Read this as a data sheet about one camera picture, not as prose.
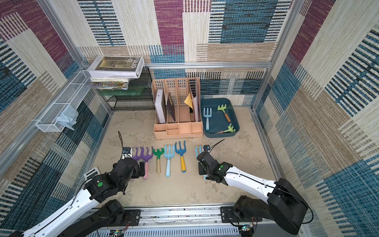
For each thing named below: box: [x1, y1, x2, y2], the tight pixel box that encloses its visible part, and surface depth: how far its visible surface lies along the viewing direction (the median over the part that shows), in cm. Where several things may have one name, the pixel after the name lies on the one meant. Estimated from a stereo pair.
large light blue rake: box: [164, 144, 176, 178], surface depth 96 cm
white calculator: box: [83, 166, 101, 181], surface depth 89 cm
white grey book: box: [154, 88, 167, 124], surface depth 103 cm
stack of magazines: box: [87, 76, 130, 90], surface depth 83 cm
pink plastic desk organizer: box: [151, 77, 203, 140], surface depth 104 cm
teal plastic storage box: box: [200, 97, 240, 138], surface depth 114 cm
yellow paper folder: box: [183, 91, 193, 109], surface depth 91 cm
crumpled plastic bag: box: [55, 104, 79, 131], surface depth 69 cm
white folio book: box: [86, 55, 146, 78], surface depth 85 cm
